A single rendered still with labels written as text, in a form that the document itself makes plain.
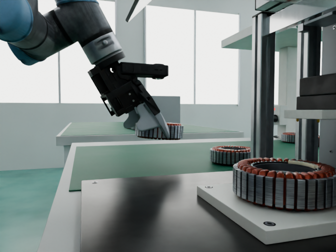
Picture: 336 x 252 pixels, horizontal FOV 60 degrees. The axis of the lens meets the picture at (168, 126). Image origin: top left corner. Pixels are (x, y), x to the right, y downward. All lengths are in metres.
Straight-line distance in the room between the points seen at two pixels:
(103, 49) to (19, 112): 4.26
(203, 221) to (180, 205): 0.05
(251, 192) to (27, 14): 0.40
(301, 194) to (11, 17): 0.44
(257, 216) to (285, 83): 1.19
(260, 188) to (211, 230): 0.07
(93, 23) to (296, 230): 0.51
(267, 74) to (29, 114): 4.43
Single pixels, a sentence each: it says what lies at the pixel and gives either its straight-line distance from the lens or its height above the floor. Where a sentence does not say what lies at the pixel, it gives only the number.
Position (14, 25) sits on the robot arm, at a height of 1.00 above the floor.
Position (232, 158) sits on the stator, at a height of 0.77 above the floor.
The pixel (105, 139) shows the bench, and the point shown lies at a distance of 1.62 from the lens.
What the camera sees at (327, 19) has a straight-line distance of 0.56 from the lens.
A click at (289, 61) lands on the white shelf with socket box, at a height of 1.10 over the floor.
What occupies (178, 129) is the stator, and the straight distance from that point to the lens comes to 0.64.
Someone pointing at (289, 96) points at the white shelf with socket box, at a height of 0.95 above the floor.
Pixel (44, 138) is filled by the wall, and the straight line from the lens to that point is 4.81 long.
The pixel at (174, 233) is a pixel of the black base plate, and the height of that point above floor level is 0.77.
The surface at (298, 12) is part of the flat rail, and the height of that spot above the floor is 1.03.
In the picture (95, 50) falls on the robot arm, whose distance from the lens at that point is 0.62.
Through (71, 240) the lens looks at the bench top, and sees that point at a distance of 0.33.
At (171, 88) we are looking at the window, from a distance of 4.98.
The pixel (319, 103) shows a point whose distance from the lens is 0.38.
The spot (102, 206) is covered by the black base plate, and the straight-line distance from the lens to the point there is 0.35.
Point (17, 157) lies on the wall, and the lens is 4.89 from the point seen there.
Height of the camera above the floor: 0.88
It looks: 3 degrees down
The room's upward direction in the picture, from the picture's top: straight up
